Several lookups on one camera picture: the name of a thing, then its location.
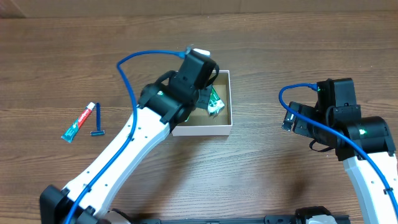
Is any green soap box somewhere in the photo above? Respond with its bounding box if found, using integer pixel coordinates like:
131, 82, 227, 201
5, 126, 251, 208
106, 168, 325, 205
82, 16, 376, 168
207, 87, 225, 116

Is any blue disposable razor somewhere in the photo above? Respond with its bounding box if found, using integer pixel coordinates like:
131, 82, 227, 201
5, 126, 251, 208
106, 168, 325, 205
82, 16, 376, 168
90, 102, 105, 136

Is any red teal toothpaste tube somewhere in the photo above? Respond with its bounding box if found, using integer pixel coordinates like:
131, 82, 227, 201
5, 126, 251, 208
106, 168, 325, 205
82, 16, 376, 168
62, 102, 95, 143

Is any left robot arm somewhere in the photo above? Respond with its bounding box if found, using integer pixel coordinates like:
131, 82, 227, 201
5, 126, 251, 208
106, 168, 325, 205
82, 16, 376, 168
39, 70, 218, 224

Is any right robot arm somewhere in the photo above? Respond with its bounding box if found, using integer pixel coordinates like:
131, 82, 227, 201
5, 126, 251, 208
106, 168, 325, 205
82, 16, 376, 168
278, 78, 397, 223

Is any white cardboard box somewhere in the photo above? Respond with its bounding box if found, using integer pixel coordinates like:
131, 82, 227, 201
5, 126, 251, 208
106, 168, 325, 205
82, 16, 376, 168
172, 70, 233, 136

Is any left blue cable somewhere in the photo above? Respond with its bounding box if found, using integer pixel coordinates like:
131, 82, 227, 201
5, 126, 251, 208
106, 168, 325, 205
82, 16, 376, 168
63, 49, 187, 224

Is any blue cable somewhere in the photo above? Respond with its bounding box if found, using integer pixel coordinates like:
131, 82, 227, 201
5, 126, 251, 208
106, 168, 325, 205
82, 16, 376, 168
63, 49, 187, 224
278, 83, 398, 215

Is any right blue cable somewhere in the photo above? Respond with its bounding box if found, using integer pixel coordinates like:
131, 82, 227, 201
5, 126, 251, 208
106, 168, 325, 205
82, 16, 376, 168
278, 83, 398, 215

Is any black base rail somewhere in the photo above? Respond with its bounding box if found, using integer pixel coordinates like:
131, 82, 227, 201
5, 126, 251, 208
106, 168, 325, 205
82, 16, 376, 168
104, 206, 351, 224

